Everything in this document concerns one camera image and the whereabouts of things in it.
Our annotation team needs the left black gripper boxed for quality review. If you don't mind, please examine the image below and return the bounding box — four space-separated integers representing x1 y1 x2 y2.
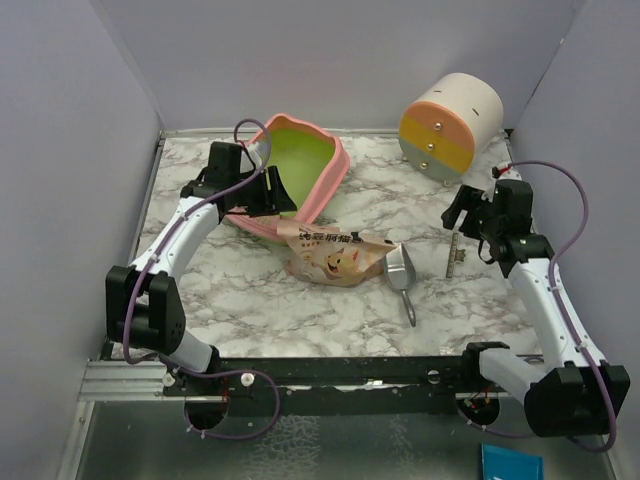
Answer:
230 165 297 217

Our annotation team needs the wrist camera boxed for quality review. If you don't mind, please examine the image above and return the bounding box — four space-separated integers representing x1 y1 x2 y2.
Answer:
246 135 272 164
491 162 522 188

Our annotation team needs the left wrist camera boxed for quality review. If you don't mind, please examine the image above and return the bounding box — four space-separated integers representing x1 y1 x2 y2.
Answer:
246 135 272 164

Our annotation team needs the peach cat litter bag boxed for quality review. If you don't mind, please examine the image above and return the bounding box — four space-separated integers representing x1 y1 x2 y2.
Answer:
277 219 396 287

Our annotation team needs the grey metal scoop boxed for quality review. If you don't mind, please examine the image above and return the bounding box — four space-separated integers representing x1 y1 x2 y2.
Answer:
382 243 417 328

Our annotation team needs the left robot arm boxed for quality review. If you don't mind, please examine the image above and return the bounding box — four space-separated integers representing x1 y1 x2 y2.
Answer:
105 139 297 395

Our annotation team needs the round cream drawer cabinet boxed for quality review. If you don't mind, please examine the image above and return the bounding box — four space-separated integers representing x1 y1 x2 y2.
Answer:
398 73 504 183

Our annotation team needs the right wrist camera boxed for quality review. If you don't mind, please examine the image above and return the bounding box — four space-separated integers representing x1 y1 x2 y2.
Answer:
491 162 522 188

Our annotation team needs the aluminium extrusion rail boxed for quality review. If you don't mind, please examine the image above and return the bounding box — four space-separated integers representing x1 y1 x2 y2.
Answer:
78 361 166 402

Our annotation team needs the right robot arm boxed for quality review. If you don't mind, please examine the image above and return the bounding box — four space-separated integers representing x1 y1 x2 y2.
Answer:
441 179 630 438

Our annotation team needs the blue card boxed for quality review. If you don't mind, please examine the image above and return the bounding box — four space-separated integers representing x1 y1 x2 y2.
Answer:
481 444 544 480

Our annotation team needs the pink green litter box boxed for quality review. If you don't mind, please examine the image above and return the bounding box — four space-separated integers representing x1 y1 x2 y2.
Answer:
227 113 350 242

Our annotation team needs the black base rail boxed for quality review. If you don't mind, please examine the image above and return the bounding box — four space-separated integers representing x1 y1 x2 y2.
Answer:
164 356 501 416

